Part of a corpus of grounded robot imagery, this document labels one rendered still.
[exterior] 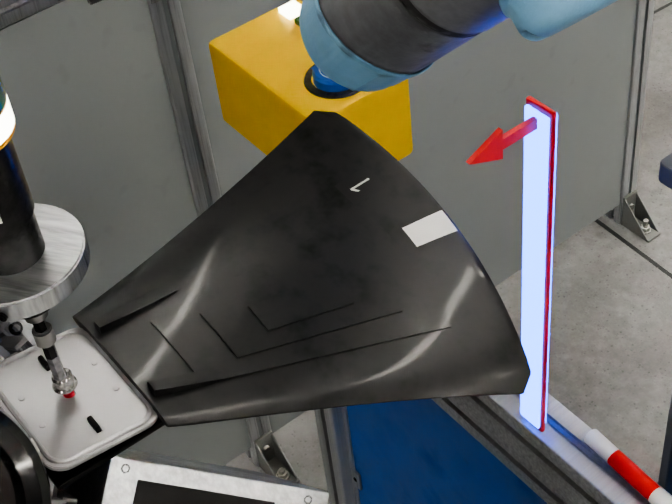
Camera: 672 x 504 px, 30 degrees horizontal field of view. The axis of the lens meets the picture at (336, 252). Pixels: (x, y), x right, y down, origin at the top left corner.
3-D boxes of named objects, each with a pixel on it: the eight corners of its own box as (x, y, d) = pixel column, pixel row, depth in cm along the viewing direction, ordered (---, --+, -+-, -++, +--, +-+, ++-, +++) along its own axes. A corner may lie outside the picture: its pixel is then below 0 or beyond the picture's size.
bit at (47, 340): (46, 378, 66) (20, 311, 63) (63, 366, 67) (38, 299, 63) (57, 388, 66) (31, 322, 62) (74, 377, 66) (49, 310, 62)
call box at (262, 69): (224, 132, 117) (205, 38, 110) (309, 86, 121) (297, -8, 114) (326, 218, 107) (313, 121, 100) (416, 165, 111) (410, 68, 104)
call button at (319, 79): (304, 83, 105) (301, 66, 104) (341, 63, 107) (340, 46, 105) (333, 104, 103) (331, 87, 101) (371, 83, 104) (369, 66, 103)
